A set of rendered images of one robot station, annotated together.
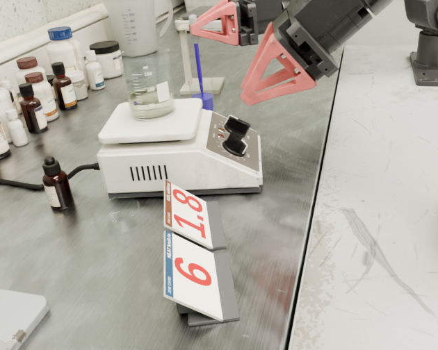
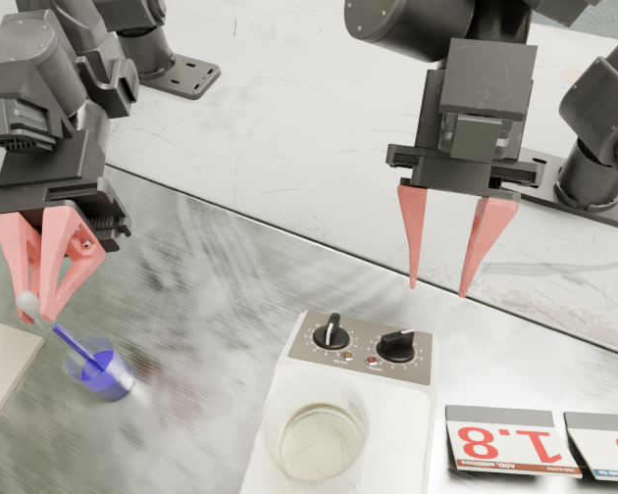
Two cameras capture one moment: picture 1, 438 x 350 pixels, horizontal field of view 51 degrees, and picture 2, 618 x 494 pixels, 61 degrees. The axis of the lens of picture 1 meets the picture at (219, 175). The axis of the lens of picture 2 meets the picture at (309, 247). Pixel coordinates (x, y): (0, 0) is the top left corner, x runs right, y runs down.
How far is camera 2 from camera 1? 59 cm
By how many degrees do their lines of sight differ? 58
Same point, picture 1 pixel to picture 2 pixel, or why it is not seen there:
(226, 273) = (606, 419)
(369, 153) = (363, 208)
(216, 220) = (495, 413)
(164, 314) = not seen: outside the picture
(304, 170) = (385, 283)
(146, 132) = (413, 472)
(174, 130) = (414, 422)
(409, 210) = not seen: hidden behind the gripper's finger
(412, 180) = (436, 194)
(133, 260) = not seen: outside the picture
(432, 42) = (153, 40)
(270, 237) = (530, 358)
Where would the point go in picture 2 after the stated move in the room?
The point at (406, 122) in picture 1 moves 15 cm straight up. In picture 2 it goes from (297, 148) to (283, 43)
